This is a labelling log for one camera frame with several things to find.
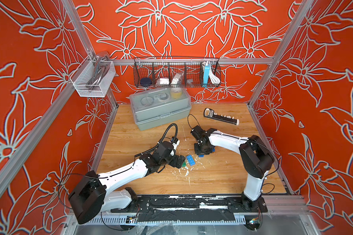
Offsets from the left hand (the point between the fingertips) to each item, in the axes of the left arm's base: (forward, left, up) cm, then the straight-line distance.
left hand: (179, 154), depth 82 cm
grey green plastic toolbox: (+26, +18, +11) cm, 33 cm away
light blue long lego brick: (0, -7, -8) cm, 11 cm away
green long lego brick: (-3, -4, -7) cm, 8 cm away
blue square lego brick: (+3, -14, -7) cm, 16 cm away
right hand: (+5, -11, -8) cm, 14 cm away
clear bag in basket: (+39, +3, +23) cm, 46 cm away
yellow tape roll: (+45, +5, +8) cm, 46 cm away
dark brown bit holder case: (+40, -22, -7) cm, 46 cm away
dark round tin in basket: (+43, +25, +18) cm, 53 cm away
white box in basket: (+35, +11, +25) cm, 44 cm away
